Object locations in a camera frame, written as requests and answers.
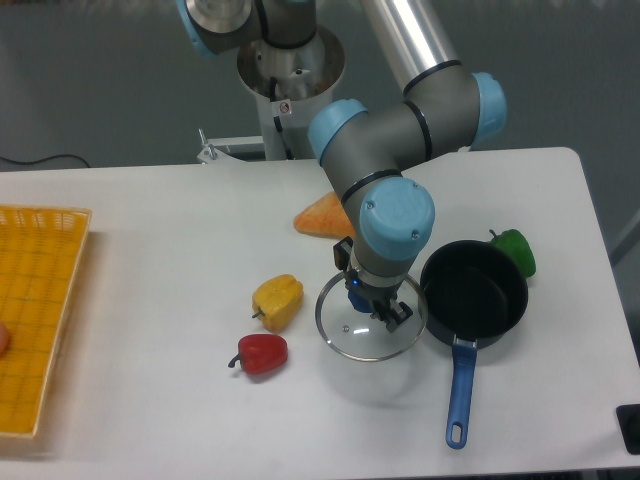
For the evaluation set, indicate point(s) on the yellow bell pepper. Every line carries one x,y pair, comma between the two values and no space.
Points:
277,301

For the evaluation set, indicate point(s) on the green bell pepper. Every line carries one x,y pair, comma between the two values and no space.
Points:
514,244

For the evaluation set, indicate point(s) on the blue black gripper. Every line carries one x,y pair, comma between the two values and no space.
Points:
374,300

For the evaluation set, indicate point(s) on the black pot blue handle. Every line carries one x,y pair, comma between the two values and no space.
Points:
475,294

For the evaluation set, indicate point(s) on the black box at table edge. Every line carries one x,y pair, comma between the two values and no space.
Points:
629,422

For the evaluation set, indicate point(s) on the orange pumpkin wedge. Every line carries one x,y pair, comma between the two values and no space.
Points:
326,218

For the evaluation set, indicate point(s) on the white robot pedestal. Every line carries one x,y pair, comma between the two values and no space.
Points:
291,67

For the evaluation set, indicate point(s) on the yellow woven basket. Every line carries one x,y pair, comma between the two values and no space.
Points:
41,251

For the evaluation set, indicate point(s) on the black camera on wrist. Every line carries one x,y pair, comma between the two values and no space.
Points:
342,253

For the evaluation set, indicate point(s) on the red bell pepper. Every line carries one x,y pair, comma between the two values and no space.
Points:
259,354

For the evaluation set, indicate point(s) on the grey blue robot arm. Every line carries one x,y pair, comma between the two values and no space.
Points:
364,155

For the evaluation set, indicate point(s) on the round glass pot lid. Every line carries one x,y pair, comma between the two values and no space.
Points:
363,336

